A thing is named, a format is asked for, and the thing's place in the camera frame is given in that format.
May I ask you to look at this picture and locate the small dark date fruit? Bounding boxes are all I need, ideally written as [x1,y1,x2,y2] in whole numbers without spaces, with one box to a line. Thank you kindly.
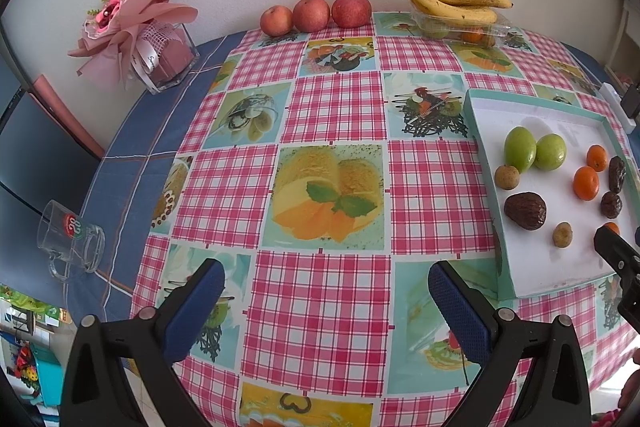
[600,191,623,220]

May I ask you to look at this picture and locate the small brown kiwi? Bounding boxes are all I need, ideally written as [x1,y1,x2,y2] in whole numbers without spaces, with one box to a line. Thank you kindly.
[552,222,573,248]
[494,165,521,191]

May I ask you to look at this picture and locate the orange tangerine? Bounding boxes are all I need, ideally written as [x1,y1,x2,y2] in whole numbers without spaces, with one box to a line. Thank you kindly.
[573,166,600,202]
[586,144,608,172]
[605,221,620,234]

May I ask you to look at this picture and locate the large dark avocado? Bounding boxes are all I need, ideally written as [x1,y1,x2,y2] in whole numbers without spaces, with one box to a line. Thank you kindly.
[503,192,547,231]

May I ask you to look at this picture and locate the green pear-like fruit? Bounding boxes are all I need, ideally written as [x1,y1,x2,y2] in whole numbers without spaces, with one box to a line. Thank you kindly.
[503,127,537,173]

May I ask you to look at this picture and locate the white tray with teal rim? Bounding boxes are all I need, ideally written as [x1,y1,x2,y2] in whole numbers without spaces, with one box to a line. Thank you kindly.
[463,89,624,300]

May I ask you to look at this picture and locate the glass mug with logo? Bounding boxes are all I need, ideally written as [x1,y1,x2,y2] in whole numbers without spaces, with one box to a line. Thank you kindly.
[37,200,105,282]

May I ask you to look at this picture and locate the black power adapter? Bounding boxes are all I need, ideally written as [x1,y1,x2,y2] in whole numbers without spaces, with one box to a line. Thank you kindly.
[620,81,640,119]

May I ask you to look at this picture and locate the blue underlying tablecloth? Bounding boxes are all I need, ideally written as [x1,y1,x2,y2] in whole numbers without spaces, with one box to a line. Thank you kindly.
[64,31,245,323]

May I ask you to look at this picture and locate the white power strip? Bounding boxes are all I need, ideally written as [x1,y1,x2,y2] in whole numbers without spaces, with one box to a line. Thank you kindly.
[599,82,636,134]

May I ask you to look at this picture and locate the pink checkered fruit tablecloth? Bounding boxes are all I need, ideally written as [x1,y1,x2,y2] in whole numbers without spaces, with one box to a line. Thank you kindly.
[132,12,629,426]

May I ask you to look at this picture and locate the clear plastic fruit container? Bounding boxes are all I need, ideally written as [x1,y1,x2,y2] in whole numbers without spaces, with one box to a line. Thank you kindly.
[410,8,512,48]

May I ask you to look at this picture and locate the tangerine inside plastic container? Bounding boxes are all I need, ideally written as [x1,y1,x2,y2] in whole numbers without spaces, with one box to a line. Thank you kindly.
[460,28,486,46]

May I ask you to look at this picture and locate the clear square vase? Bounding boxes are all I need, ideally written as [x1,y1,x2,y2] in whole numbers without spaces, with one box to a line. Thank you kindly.
[130,20,200,94]

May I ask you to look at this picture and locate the pink wrapped flower bouquet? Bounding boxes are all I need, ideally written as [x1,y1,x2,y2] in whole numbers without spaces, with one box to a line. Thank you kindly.
[68,0,198,89]

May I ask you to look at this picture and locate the lower yellow banana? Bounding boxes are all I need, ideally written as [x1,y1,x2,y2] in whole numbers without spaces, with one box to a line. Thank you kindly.
[410,0,498,24]

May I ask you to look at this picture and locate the far pale red apple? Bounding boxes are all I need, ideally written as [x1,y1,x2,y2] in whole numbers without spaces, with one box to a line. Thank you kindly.
[259,5,293,37]

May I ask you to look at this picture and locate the red apple nearest bananas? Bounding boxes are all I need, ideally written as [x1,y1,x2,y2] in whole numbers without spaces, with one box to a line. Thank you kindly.
[331,0,372,28]

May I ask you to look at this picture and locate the middle red apple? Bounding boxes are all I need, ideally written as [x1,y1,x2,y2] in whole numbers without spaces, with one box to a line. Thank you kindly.
[293,0,330,34]

